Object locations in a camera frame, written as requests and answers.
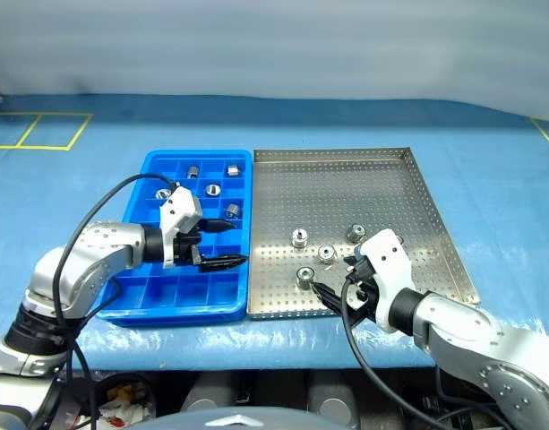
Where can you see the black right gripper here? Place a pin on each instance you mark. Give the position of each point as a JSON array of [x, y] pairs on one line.
[[366, 295]]

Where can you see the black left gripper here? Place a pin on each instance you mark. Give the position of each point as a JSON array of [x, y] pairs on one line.
[[184, 251]]

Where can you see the metal nut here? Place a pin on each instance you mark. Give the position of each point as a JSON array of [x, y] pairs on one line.
[[233, 169], [299, 237], [232, 210], [326, 253], [213, 190], [193, 171], [356, 232], [305, 277], [163, 194]]

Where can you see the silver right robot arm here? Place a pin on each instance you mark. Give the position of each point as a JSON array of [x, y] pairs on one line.
[[457, 322]]

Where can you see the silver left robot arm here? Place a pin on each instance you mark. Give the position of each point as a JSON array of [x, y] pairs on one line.
[[104, 251]]

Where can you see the blue compartment tray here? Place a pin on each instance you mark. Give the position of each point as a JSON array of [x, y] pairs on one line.
[[166, 291]]

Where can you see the perforated metal tray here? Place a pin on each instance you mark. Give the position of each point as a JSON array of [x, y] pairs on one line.
[[337, 197]]

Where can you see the grey rounded shape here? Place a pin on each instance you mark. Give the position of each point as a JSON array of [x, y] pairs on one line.
[[332, 396]]

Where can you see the grey curved body shell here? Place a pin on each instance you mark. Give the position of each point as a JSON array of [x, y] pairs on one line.
[[238, 422]]

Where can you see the black waste bin with scraps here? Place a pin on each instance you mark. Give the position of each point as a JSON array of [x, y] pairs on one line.
[[122, 398]]

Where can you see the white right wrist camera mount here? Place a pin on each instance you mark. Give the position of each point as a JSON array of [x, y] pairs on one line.
[[386, 257]]

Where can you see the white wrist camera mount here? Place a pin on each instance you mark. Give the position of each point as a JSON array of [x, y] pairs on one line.
[[386, 257], [180, 208]]

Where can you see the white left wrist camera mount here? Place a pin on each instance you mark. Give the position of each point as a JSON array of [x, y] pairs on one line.
[[180, 208]]

